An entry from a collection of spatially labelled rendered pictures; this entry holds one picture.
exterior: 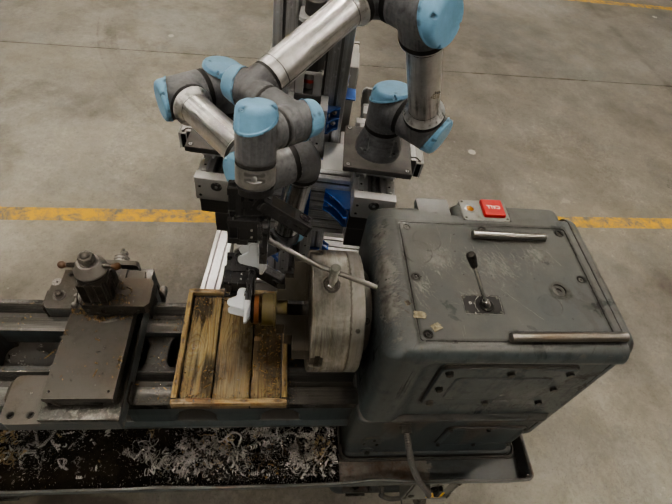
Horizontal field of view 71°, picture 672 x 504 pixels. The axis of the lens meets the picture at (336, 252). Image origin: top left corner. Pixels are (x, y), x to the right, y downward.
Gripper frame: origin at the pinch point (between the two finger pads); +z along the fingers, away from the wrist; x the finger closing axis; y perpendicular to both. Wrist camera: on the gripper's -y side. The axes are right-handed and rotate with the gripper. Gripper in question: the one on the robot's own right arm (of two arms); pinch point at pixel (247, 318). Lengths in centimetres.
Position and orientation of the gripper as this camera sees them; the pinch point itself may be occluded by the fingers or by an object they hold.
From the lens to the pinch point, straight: 122.0
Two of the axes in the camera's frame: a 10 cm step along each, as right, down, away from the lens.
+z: 0.3, 7.7, -6.4
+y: -9.9, -0.5, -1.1
